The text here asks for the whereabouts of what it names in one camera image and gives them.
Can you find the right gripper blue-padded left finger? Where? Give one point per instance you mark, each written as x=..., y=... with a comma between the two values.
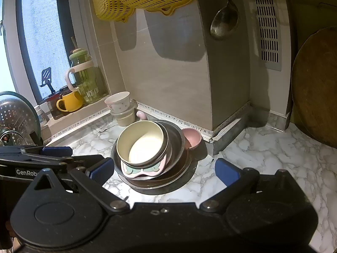
x=91, y=181

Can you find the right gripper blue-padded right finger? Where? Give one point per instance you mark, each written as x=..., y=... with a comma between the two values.
x=238, y=181

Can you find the pastel butterfly-shaped plate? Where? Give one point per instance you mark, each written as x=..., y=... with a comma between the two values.
x=152, y=171

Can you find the large white floral plate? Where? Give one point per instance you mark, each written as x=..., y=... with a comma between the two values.
x=164, y=180

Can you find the pink bear-shaped plate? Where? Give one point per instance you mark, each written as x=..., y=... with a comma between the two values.
x=193, y=138

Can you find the cream round bowl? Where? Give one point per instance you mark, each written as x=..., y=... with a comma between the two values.
x=142, y=143

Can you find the stainless steel bowl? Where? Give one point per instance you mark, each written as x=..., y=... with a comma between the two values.
x=175, y=151

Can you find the perforated steel steamer lid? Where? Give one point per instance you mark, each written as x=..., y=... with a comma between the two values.
x=20, y=125

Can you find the clear plastic grain container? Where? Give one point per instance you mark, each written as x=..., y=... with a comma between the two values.
x=127, y=117

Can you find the yellow ceramic mug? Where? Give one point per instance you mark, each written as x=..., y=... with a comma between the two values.
x=70, y=103

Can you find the white floral ceramic bowl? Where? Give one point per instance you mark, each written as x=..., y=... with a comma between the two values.
x=118, y=102

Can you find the green glass ice jar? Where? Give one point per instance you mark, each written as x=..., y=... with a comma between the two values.
x=84, y=77

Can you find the round wooden cutting board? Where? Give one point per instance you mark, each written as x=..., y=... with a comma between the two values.
x=313, y=82

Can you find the hanging metal ladle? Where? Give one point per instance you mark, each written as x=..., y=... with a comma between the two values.
x=225, y=22

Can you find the white wall vent grille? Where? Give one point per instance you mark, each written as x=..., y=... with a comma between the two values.
x=269, y=34

